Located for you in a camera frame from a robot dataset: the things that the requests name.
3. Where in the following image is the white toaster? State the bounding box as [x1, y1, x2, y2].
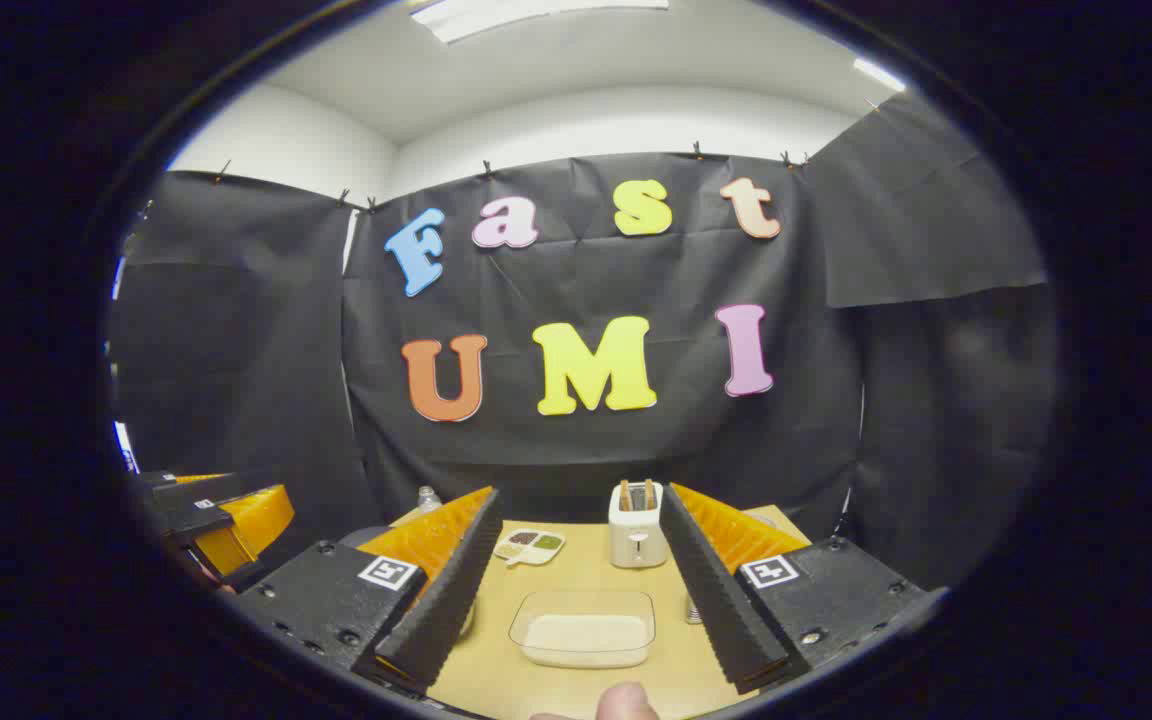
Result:
[608, 482, 669, 570]

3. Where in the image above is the white divided bean dish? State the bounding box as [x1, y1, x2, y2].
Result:
[492, 527, 567, 569]

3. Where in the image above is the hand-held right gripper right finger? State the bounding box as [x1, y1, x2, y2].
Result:
[659, 482, 929, 696]

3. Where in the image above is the white raw rice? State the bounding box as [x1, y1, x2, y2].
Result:
[521, 613, 650, 667]

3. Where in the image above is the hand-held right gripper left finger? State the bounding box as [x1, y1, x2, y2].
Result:
[236, 486, 505, 693]

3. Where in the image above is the black backdrop cloth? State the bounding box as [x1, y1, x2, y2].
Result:
[106, 90, 1057, 591]

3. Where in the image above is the clear glass rice dish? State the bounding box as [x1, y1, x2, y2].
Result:
[508, 589, 657, 670]

